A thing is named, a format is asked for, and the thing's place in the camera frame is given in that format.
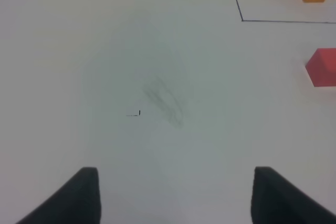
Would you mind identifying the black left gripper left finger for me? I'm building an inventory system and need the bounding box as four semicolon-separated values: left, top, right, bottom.
19;167;101;224

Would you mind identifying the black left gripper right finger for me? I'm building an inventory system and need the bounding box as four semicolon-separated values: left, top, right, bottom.
250;167;335;224

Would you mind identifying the red cube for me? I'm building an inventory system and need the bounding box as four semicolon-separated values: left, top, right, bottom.
306;48;336;87

